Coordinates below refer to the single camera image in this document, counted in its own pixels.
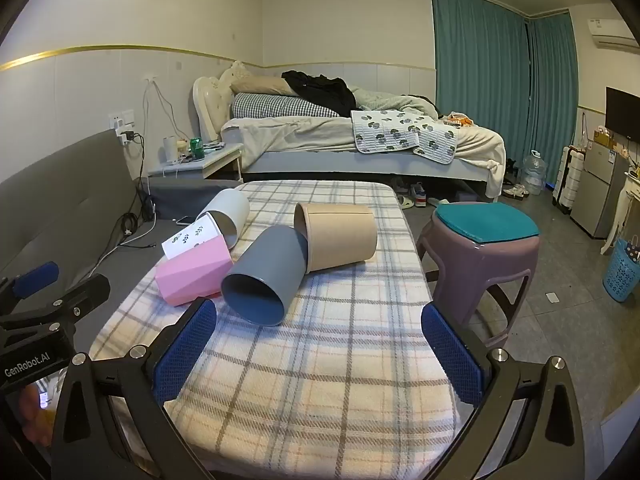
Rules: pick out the smartphone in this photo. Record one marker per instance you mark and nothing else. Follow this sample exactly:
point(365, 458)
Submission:
point(185, 220)

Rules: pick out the blue laundry basket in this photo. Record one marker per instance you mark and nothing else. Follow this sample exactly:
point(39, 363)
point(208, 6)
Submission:
point(620, 272)

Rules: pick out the white suitcase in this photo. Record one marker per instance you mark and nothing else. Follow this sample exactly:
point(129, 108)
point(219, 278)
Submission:
point(567, 180)

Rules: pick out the beige pillow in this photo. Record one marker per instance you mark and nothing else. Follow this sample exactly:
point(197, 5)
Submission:
point(262, 86)

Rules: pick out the tan cup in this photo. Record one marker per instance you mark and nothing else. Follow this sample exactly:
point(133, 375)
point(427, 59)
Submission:
point(340, 235)

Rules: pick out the pink cup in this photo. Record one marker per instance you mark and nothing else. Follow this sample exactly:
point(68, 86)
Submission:
point(195, 275)

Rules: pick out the teal seat cushion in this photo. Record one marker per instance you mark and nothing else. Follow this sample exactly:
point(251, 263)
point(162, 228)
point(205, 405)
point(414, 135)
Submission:
point(485, 222)

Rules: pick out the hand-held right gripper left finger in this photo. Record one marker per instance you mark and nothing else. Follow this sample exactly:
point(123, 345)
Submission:
point(184, 352)

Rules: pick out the leaf patterned quilted mat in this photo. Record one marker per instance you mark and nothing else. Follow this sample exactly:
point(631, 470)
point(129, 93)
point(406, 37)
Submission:
point(385, 130)

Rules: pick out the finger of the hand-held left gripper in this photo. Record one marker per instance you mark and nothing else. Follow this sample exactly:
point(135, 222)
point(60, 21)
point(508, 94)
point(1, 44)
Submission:
point(35, 280)
point(82, 292)

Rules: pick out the dark grey cup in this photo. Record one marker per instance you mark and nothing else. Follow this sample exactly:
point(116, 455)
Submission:
point(267, 280)

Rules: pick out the white nightstand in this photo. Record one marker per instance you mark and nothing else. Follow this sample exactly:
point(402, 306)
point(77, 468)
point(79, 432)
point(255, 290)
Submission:
point(210, 160)

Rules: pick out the white bed headboard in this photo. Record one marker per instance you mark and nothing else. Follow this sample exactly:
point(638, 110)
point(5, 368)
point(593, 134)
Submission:
point(210, 105)

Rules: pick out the pale slipper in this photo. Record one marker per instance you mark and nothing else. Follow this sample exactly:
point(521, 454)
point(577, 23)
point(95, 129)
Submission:
point(404, 202)

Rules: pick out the sneaker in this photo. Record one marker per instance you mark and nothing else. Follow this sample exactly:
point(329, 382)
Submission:
point(419, 194)

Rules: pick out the light grey cup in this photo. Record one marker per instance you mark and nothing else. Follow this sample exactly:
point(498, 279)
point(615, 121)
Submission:
point(227, 210)

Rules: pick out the orange snack packet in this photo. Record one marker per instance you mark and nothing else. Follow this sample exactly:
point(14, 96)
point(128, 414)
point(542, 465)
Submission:
point(459, 119)

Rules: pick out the grey green duvet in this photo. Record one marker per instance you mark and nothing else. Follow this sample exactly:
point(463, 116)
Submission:
point(395, 100)

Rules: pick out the black charger plug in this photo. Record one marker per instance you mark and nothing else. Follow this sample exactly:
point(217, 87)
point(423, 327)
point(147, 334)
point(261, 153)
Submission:
point(127, 136)

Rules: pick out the checked pillow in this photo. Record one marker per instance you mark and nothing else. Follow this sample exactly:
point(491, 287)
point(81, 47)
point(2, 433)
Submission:
point(280, 106)

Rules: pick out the wide teal curtain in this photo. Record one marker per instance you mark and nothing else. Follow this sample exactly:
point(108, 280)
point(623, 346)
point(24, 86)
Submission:
point(475, 85)

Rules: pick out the narrow teal curtain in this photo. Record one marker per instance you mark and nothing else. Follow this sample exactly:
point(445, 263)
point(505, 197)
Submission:
point(552, 95)

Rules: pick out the green can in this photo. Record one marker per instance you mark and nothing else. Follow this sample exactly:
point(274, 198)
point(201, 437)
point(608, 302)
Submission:
point(196, 149)

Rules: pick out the sandals pair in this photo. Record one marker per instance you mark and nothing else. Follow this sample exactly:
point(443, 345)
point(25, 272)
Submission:
point(516, 191)

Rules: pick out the white wall outlet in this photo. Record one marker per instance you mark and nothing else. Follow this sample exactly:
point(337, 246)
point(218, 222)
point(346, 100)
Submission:
point(121, 118)

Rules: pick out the cardboard box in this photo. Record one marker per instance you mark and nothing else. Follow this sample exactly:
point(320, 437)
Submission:
point(604, 139)

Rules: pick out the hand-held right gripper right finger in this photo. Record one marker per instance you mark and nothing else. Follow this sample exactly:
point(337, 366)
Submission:
point(452, 360)

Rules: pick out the white air conditioner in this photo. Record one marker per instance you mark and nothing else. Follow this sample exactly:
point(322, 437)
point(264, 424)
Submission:
point(612, 35)

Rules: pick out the large water bottle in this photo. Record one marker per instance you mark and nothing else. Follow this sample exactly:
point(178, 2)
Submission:
point(532, 175)

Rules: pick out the black television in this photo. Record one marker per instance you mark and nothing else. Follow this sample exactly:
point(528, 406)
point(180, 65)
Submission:
point(622, 112)

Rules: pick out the bed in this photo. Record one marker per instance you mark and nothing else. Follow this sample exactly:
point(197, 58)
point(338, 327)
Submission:
point(310, 137)

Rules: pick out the purple plastic stool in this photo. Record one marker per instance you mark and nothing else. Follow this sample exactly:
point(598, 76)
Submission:
point(475, 270)

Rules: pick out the grey sofa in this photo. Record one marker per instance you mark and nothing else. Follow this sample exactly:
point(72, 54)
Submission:
point(60, 195)

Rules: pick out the white leaf print cup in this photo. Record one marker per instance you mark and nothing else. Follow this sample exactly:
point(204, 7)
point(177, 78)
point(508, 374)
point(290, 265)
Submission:
point(190, 240)

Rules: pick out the black clothing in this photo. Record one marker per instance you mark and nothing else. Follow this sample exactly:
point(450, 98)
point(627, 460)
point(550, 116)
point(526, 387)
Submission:
point(320, 90)

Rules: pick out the grey small fridge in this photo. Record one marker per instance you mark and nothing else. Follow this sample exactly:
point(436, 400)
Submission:
point(597, 192)

